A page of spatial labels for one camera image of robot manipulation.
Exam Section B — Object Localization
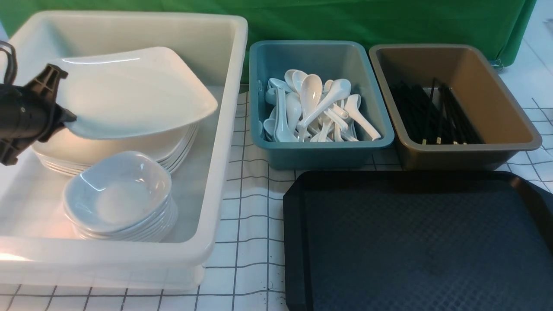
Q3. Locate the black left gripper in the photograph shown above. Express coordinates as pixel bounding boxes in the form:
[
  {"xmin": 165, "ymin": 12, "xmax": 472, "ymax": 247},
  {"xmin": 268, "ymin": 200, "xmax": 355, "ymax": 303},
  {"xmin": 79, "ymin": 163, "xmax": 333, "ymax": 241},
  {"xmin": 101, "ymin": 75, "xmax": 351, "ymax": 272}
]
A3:
[{"xmin": 0, "ymin": 64, "xmax": 77, "ymax": 166}]

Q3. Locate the brown plastic bin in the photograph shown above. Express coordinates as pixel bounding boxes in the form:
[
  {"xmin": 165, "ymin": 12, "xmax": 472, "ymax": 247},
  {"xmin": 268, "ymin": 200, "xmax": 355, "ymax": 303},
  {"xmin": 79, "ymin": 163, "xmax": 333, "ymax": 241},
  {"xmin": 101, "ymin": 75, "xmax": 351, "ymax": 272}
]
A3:
[{"xmin": 368, "ymin": 44, "xmax": 542, "ymax": 171}]

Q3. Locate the white grid tablecloth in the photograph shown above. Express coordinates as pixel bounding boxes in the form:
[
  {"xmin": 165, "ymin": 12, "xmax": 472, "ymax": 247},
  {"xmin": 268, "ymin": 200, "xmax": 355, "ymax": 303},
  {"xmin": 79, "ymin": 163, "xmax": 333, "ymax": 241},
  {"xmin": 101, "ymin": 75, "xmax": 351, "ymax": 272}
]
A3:
[{"xmin": 1, "ymin": 0, "xmax": 552, "ymax": 311}]

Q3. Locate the white spoon pile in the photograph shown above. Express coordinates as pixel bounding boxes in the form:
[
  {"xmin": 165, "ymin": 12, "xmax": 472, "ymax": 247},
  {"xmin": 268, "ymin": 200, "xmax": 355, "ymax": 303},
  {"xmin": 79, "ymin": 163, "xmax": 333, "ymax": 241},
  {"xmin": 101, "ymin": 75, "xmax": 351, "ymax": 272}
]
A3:
[
  {"xmin": 298, "ymin": 79, "xmax": 352, "ymax": 131},
  {"xmin": 344, "ymin": 94, "xmax": 381, "ymax": 140},
  {"xmin": 268, "ymin": 87, "xmax": 298, "ymax": 143}
]

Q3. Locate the teal plastic bin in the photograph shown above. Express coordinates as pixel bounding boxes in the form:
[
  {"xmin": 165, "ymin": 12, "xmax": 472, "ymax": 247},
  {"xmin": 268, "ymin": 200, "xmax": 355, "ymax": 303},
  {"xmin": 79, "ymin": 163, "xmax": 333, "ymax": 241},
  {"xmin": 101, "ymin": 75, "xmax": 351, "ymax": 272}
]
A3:
[{"xmin": 249, "ymin": 41, "xmax": 395, "ymax": 171}]

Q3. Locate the stack of white bowls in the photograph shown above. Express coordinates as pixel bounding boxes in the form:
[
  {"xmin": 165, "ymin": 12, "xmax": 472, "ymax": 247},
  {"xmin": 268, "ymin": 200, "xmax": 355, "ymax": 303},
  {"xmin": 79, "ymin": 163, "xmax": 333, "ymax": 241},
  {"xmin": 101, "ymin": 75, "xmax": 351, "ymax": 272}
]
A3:
[{"xmin": 62, "ymin": 151, "xmax": 178, "ymax": 242}]

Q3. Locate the white square rice plate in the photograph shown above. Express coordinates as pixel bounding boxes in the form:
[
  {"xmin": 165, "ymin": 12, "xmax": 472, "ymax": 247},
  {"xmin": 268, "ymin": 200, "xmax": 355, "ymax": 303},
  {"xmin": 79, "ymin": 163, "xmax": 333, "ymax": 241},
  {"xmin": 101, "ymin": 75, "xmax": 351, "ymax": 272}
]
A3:
[{"xmin": 50, "ymin": 47, "xmax": 219, "ymax": 140}]

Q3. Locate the white spoon top pile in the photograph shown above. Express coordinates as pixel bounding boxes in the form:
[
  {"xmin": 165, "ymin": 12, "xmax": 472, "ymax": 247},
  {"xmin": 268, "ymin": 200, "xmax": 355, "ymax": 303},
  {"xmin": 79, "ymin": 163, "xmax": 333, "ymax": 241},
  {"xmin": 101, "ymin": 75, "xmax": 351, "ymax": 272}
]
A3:
[{"xmin": 298, "ymin": 79, "xmax": 352, "ymax": 131}]

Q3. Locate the stack of white plates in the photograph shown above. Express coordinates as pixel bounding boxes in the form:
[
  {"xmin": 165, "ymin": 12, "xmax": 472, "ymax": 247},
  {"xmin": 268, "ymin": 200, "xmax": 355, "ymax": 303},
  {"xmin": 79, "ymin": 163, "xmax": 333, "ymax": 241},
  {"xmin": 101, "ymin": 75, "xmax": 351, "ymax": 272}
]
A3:
[{"xmin": 32, "ymin": 123, "xmax": 199, "ymax": 176}]

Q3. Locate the green cloth backdrop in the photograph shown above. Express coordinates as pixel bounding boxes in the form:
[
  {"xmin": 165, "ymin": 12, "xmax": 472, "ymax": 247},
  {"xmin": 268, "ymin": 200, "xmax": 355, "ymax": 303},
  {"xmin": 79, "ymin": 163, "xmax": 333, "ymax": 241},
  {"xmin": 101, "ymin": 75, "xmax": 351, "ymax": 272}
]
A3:
[{"xmin": 1, "ymin": 0, "xmax": 536, "ymax": 67}]

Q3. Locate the bundle of black chopsticks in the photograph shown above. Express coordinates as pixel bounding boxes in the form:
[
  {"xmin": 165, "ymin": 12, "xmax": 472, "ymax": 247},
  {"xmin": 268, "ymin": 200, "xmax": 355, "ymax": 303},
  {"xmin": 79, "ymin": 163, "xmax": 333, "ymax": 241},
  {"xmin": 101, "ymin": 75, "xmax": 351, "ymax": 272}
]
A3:
[{"xmin": 390, "ymin": 77, "xmax": 484, "ymax": 145}]

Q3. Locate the white spoon left pile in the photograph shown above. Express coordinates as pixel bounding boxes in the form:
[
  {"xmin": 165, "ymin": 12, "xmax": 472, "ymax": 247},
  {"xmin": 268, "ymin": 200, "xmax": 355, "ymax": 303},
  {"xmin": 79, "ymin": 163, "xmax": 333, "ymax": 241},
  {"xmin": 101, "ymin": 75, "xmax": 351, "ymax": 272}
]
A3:
[{"xmin": 268, "ymin": 87, "xmax": 298, "ymax": 143}]

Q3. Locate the white spoon right pile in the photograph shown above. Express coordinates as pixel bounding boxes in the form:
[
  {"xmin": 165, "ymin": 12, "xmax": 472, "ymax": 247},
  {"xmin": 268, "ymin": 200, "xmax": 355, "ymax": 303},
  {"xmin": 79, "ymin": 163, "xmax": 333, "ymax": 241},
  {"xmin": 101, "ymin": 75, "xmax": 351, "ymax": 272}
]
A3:
[{"xmin": 344, "ymin": 94, "xmax": 381, "ymax": 140}]

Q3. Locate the black serving tray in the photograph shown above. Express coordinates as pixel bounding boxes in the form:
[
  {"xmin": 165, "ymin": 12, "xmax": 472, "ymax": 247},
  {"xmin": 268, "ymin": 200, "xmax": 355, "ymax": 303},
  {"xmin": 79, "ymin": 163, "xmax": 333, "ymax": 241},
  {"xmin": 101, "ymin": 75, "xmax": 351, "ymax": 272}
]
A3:
[{"xmin": 283, "ymin": 171, "xmax": 553, "ymax": 311}]

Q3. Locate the large white plastic tub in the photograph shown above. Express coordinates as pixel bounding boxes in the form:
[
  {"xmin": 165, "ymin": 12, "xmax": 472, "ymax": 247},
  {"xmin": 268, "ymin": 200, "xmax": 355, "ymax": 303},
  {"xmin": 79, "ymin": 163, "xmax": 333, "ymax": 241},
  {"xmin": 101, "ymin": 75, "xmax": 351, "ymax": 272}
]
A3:
[{"xmin": 1, "ymin": 10, "xmax": 248, "ymax": 291}]

